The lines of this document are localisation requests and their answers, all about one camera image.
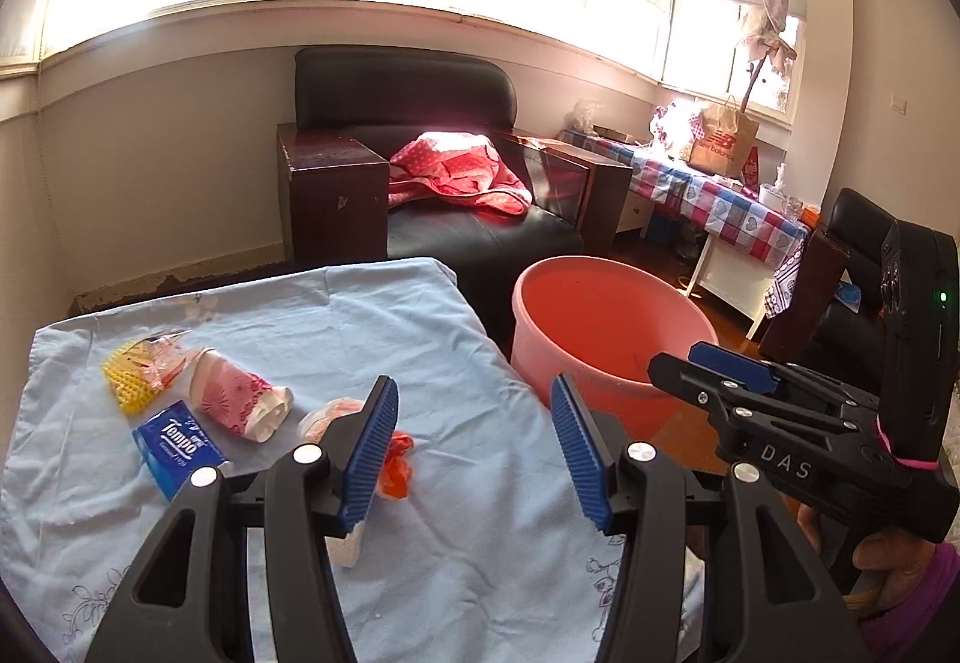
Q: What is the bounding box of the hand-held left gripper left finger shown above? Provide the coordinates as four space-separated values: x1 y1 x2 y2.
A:
85 374 401 663

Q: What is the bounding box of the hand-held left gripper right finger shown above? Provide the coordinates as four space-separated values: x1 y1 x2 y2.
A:
550 374 875 663

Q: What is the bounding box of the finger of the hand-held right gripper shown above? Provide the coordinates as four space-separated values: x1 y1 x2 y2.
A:
688 342 878 420
647 352 878 446

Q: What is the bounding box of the clear orange plastic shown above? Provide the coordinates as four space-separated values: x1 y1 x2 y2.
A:
298 397 415 500

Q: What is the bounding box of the pink plastic bucket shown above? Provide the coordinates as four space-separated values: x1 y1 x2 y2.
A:
510 256 721 454

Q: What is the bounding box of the pink floral paper cup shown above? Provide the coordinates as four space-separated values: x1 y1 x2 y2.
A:
187 346 295 443

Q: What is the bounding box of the blue tissue pack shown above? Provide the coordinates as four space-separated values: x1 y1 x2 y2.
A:
132 400 230 500

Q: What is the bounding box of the clear red-printed plastic wrapper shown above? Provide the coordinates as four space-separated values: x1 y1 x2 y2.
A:
131 327 207 388

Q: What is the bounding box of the yellow foam fruit net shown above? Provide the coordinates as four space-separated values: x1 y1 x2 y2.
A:
102 337 162 416

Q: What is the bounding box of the person's right forearm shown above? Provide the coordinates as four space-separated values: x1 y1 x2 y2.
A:
855 543 960 663

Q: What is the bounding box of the person's right hand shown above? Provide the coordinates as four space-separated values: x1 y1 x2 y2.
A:
795 502 942 623

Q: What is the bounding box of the white table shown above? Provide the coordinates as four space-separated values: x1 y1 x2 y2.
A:
682 220 773 338

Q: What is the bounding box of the white paper scrap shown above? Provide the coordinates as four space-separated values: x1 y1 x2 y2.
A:
324 517 368 568

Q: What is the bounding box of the light blue floral cloth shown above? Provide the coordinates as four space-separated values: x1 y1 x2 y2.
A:
0 256 706 663

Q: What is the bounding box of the dark wooden armchair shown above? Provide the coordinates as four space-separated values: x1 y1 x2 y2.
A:
765 187 901 364

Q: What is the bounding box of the checkered tablecloth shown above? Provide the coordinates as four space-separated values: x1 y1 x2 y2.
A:
559 127 815 319

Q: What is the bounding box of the white drawer cabinet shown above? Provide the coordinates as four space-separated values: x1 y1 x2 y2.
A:
619 190 653 236

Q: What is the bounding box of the brown paper bag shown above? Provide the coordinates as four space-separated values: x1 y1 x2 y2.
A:
686 95 760 178

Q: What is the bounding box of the red white gingham bag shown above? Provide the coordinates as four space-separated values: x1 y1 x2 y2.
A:
651 100 706 158

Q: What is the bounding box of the red pink dotted cloth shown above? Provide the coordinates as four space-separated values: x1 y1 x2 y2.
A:
388 132 532 218

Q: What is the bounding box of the pale pink draped cloth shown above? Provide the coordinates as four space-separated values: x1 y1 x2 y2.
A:
739 0 800 109

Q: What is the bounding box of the black leather armchair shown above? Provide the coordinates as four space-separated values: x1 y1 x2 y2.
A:
276 46 635 326

